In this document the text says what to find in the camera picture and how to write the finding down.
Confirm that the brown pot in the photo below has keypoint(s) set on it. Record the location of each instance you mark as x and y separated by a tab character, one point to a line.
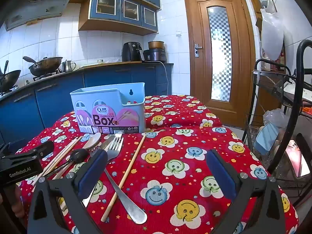
156	44

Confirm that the clear plastic bag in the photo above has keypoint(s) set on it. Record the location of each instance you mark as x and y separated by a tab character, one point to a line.
275	117

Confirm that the red smiley flower tablecloth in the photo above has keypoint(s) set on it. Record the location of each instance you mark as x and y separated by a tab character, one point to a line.
170	156

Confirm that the red glossy object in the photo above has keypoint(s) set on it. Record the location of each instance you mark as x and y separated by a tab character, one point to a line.
296	160

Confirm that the grey range hood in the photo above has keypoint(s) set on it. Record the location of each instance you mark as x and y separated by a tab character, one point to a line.
36	4

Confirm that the beige spoon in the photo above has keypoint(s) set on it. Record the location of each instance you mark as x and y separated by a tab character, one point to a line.
93	139

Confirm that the blue base cabinets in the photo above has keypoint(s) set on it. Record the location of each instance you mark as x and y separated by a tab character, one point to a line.
61	95

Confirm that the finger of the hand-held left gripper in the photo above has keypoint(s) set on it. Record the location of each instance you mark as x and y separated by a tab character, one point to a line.
39	148

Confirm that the wooden chopstick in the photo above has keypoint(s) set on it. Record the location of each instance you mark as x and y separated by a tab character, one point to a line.
126	173
70	151
62	154

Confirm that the orange packet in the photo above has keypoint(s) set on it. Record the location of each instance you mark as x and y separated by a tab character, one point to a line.
306	109

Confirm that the white light switch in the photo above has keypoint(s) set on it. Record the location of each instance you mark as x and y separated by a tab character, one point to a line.
179	33

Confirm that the person's left hand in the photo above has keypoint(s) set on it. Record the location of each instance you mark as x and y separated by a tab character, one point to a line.
18	199

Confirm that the beige fork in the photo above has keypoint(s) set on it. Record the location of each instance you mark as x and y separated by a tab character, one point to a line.
114	150

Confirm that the dark wok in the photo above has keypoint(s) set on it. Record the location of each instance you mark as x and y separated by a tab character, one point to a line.
8	79
46	65

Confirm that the black air fryer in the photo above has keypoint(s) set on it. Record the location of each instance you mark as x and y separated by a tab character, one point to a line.
130	51

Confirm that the glass door wall cabinet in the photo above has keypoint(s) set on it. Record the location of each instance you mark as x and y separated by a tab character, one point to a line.
117	8

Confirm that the black metal rack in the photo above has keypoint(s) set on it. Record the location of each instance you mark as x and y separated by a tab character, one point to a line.
298	102

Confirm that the light blue utensil box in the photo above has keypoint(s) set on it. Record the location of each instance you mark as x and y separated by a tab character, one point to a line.
109	102

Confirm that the wooden side cabinet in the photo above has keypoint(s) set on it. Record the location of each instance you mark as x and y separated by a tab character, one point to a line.
262	95

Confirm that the gas stove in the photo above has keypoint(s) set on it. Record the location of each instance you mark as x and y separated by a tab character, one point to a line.
40	78

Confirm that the black rice cooker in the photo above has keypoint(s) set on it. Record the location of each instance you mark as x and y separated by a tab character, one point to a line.
156	54

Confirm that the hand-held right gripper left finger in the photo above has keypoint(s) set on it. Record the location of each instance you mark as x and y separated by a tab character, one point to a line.
91	175

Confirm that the wooden door with glass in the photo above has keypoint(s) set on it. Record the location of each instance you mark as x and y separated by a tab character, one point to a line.
195	78

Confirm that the steel kettle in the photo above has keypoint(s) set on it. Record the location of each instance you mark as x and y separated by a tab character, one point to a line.
67	65

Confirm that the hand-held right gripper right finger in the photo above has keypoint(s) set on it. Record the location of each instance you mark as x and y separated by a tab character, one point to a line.
219	175

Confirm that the black spoon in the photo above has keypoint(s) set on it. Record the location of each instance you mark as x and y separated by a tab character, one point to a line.
78	154

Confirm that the white plastic bag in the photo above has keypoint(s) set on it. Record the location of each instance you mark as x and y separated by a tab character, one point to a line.
271	36

